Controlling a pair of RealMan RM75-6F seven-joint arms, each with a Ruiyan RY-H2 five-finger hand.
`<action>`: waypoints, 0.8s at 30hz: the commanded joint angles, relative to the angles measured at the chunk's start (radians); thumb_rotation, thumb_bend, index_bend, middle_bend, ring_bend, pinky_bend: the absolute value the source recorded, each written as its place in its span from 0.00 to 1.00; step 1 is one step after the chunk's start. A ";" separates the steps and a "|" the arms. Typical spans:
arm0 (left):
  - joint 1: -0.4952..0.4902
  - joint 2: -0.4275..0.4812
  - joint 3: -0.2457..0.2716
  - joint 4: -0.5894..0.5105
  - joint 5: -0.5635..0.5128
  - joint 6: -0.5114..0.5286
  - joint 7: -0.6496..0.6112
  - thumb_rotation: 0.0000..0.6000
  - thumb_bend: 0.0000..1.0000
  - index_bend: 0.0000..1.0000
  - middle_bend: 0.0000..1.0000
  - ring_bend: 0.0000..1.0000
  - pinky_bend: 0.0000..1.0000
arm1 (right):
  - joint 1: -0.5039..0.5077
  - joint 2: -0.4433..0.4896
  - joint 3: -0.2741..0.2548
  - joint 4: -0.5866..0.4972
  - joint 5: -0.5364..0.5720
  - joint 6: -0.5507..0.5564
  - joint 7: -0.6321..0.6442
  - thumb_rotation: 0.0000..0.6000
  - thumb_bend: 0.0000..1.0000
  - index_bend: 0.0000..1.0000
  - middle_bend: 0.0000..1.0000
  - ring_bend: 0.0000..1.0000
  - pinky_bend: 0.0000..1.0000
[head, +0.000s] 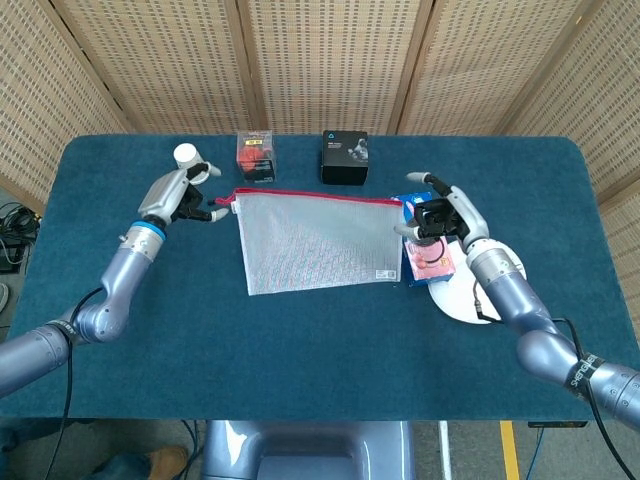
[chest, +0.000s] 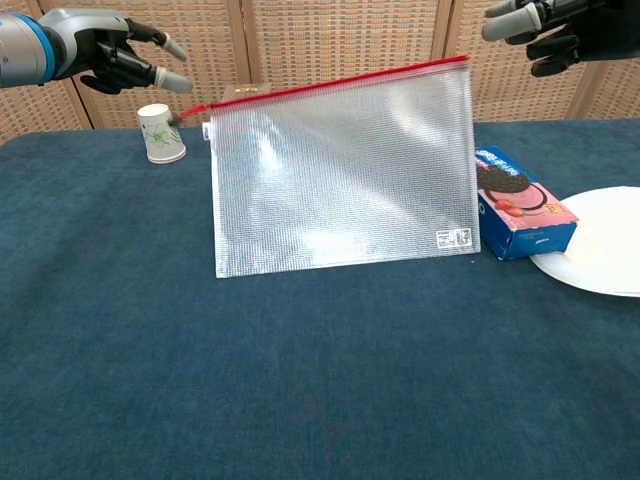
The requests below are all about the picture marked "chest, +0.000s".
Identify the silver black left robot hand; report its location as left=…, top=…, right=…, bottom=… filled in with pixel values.
left=47, top=8, right=195, bottom=96

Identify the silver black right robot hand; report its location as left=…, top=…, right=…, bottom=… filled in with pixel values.
left=480, top=0, right=640, bottom=79

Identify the clear zip pouch red strip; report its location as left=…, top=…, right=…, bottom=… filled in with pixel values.
left=172, top=53, right=482, bottom=279

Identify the white paper cup green print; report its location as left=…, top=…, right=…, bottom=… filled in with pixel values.
left=137, top=103, right=187, bottom=165

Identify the clear plastic binder clip box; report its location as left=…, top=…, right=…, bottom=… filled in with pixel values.
left=221, top=82, right=275, bottom=104

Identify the blue Oreo cookie box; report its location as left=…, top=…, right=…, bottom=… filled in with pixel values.
left=474, top=145, right=580, bottom=262

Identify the white paper plate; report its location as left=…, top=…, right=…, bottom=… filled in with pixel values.
left=528, top=185, right=640, bottom=298

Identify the woven wooden folding screen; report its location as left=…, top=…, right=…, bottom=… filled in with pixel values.
left=0, top=0, right=640, bottom=146

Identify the dark blue table cloth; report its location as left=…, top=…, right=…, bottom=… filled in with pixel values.
left=0, top=118, right=640, bottom=480

